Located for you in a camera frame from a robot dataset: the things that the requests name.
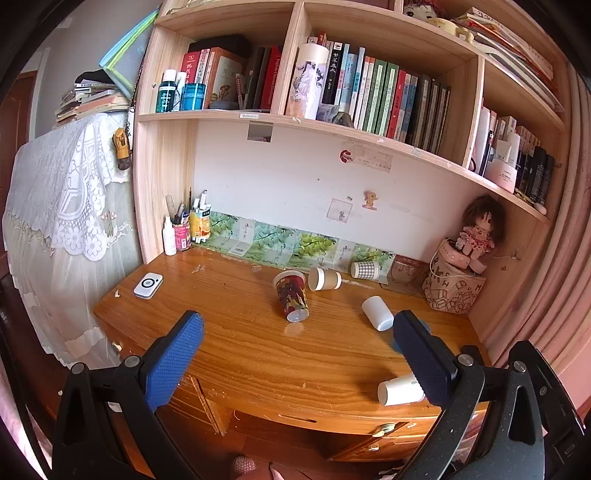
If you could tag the white paper cup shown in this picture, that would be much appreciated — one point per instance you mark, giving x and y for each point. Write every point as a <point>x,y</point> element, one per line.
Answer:
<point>376,311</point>
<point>397,390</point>

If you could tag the white lace cloth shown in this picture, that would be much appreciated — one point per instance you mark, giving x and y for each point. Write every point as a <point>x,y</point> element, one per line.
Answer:
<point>60,184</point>

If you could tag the teal bottle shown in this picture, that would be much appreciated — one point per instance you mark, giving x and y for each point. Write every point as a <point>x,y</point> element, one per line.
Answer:
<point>165,94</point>

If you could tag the pink round box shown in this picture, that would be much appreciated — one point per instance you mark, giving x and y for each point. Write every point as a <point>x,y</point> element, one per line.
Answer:
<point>452,255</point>

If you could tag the brown-haired rag doll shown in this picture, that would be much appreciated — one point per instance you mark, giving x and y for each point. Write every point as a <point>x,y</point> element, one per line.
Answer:
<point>480,219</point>

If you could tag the cloth doll with red hair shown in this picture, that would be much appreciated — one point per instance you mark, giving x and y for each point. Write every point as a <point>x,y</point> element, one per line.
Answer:
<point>420,7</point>

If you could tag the bear wall sticker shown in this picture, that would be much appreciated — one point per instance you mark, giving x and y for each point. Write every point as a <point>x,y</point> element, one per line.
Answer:
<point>370,199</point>

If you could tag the white pocket device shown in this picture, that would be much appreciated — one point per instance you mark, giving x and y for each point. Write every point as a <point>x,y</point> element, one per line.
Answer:
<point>148,285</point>

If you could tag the white fabric cover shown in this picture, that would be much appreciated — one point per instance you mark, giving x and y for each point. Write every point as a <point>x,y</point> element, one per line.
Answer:
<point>69,300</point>

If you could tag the printed canvas bag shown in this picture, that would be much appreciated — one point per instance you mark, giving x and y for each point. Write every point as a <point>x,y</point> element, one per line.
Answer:
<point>452,290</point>

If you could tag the white cosmetic jar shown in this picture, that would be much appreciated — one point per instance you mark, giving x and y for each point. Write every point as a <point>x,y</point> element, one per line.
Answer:
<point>501,174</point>

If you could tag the round drawer knob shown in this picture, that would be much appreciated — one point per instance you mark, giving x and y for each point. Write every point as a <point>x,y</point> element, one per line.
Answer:
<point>383,429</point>

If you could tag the row of white books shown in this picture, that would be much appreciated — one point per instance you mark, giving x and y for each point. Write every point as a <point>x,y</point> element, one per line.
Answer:
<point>480,138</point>

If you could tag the green leaf sticker strip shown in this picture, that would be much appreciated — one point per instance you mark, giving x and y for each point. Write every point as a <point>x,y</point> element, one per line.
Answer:
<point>295,244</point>

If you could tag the blue jar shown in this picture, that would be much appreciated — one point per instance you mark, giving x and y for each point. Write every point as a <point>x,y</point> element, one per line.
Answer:
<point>193,96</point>

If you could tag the orange carton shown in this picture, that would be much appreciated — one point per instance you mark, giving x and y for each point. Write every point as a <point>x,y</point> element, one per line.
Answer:
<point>200,227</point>

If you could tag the white squeeze bottle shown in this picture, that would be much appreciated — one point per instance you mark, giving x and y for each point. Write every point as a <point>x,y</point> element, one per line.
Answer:
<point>169,240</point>

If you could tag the white capped bottle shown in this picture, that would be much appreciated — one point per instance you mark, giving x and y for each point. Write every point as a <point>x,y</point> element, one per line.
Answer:
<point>180,85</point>

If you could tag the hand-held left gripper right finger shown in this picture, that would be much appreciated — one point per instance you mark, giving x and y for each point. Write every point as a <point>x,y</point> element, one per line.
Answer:
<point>425,364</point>

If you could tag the pale paper label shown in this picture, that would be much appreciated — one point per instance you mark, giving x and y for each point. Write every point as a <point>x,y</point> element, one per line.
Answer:
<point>375,159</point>

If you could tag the white printed tube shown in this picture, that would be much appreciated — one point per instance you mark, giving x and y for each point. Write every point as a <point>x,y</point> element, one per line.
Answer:
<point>307,83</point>

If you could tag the row of red books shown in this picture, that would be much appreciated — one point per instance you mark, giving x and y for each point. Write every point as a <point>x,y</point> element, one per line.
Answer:
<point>198,64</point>

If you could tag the clear plastic cup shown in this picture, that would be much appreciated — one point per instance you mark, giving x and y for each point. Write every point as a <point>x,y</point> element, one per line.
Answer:
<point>407,270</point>

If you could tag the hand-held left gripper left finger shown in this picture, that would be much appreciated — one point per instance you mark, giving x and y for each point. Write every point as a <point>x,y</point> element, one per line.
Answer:
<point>175,360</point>

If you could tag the grey photo card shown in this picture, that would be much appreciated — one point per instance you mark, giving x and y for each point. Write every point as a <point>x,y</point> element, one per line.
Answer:
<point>259,132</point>

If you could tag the wooden bookshelf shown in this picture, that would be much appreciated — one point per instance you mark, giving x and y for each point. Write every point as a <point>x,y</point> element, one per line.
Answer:
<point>161,161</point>

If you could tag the checkered paper cup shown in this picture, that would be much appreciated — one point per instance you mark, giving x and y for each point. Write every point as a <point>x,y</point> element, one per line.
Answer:
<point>365,270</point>

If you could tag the square paper note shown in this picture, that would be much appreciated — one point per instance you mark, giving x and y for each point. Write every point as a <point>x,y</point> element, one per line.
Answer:
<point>340,210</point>

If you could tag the pink curtain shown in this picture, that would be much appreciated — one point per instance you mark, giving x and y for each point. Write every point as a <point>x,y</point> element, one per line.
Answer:
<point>568,277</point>

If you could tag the yellow toy vehicle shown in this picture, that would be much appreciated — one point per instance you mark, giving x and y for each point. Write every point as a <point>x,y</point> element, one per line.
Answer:
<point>122,147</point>

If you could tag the stack of magazines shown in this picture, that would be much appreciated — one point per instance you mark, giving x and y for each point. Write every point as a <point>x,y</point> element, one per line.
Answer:
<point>512,44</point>

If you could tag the red round sticker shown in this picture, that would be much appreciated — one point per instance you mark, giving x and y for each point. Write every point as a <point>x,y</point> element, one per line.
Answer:
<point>346,156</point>

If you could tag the stack of worn books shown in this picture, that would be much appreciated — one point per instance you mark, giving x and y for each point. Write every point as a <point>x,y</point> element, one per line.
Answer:
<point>87,99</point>

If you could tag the red patterned paper cup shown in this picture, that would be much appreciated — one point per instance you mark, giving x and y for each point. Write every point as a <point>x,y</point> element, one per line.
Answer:
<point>291,295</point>

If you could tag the cream plastic toy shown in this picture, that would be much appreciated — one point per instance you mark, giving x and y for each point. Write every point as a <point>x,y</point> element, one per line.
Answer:
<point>455,28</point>

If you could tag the black box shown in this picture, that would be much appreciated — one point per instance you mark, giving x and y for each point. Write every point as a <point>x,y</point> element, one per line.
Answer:
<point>219,44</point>

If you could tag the red pen holder can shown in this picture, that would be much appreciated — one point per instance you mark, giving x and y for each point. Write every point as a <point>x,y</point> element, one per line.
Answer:
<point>182,236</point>

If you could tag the row of green and black books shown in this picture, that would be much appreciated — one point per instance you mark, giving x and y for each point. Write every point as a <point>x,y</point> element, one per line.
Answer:
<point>388,101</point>

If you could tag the green-edged mesh folder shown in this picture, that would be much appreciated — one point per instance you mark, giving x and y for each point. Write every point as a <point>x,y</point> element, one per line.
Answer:
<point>131,46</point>

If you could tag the blue cup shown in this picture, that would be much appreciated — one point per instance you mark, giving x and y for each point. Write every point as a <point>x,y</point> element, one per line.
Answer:
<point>396,345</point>

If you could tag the desk drawer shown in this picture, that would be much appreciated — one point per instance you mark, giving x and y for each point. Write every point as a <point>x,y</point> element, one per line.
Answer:
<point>295,420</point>

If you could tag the brown paper cup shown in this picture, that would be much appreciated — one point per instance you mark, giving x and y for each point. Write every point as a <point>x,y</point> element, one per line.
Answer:
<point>325,279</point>

